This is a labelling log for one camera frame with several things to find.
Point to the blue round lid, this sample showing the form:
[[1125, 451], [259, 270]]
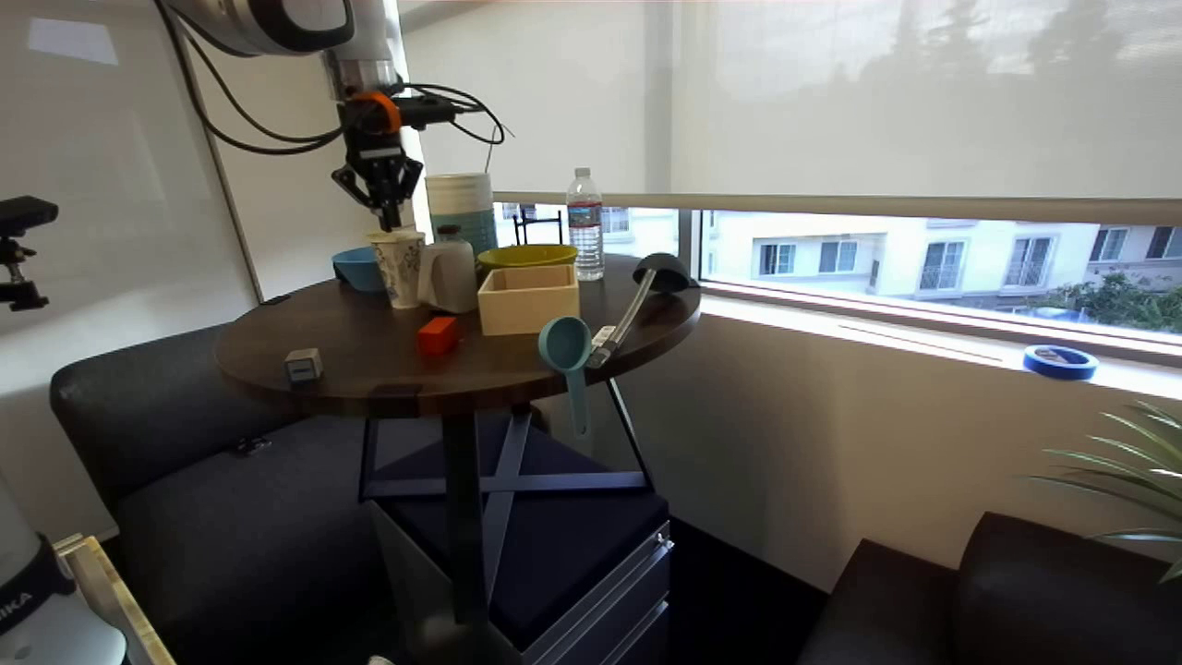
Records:
[[1062, 365]]

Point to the black tape dispenser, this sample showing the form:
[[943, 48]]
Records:
[[656, 275]]

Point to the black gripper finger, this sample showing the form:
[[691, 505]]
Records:
[[349, 181], [401, 199]]

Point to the yellow bowl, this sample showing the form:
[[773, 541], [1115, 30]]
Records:
[[524, 258]]

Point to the blue plastic bowl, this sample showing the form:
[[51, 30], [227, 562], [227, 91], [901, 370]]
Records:
[[361, 270]]

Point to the orange rectangular block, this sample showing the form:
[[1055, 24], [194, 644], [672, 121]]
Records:
[[439, 333]]

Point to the white roller blind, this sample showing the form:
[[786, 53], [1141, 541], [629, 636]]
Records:
[[1062, 110]]

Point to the white square tray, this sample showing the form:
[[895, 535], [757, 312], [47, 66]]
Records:
[[524, 300]]

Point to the small wooden cube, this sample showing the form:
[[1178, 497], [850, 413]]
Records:
[[304, 367]]

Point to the white plastic jug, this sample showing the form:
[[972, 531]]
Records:
[[448, 270]]

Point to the black orange gripper body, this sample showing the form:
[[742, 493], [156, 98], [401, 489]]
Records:
[[375, 126]]

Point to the white teal striped canister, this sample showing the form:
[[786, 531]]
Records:
[[465, 202]]

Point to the grey sofa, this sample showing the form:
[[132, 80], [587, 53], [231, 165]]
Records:
[[240, 526]]

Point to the black camera on stand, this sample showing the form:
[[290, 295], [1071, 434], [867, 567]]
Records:
[[15, 220]]

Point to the dark storage cabinet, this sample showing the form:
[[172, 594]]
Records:
[[574, 556]]

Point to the green potted plant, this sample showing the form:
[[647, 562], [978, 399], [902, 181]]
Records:
[[1141, 465]]

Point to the teal measuring scoop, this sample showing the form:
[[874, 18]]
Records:
[[562, 345]]

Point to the round wooden table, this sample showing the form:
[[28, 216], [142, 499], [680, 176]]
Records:
[[375, 370]]

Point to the clear water bottle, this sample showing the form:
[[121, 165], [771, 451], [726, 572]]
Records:
[[587, 223]]

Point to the dark leather armchair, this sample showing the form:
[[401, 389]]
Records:
[[1020, 596]]

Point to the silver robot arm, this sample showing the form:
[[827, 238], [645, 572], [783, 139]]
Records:
[[358, 43]]

